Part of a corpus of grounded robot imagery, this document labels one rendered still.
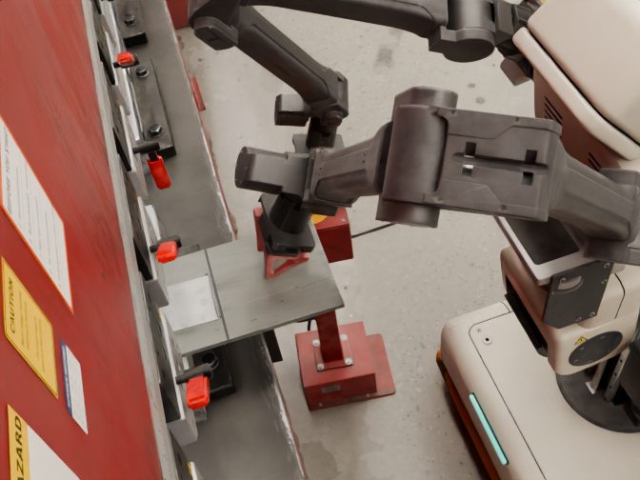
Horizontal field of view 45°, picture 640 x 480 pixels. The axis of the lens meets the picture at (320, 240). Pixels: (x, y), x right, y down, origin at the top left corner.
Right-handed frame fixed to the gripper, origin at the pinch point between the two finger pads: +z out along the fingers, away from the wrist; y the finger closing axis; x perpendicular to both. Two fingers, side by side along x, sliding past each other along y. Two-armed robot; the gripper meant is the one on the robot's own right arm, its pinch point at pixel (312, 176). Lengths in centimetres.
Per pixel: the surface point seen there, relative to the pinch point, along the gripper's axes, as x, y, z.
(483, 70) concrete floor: -112, -93, 54
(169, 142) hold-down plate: -5.2, 29.7, -5.0
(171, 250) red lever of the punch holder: 53, 32, -40
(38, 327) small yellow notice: 87, 41, -74
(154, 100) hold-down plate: -18.9, 32.1, -4.6
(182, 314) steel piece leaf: 44, 30, -14
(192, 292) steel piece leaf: 40, 28, -15
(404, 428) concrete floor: 23, -32, 73
